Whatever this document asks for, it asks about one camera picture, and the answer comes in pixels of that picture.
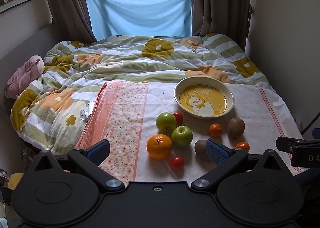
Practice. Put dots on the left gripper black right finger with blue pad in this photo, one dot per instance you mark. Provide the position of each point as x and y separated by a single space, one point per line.
228 162

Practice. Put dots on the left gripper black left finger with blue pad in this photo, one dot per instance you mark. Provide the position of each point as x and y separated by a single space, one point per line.
86 162

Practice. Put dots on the small mandarin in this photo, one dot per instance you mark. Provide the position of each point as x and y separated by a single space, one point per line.
215 130
243 145

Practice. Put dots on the brown kiwi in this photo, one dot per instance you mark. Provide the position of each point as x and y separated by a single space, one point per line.
200 150
235 128

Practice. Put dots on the red tomato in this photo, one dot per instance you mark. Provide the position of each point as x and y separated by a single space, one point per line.
177 163
179 118

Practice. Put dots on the green apple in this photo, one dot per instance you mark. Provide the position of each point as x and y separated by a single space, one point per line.
166 122
182 136

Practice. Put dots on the large orange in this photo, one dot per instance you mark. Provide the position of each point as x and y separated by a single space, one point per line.
159 146

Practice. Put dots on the green striped floral quilt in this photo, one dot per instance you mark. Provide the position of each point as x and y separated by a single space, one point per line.
47 113

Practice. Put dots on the cream oval duck dish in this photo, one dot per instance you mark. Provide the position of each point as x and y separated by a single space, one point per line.
203 97

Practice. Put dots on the pink plush pillow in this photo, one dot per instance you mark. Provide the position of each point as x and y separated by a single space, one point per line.
24 75

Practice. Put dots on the grey headboard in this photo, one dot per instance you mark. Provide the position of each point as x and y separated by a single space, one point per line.
38 44

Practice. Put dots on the brown left curtain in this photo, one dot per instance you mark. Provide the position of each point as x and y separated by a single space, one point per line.
72 18

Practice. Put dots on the brown curtain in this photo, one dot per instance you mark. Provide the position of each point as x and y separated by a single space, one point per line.
72 18
227 17

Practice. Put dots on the light blue window cloth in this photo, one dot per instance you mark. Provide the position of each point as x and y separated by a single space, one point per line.
140 17

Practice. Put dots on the brown right curtain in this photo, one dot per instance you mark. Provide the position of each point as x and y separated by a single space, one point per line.
227 17

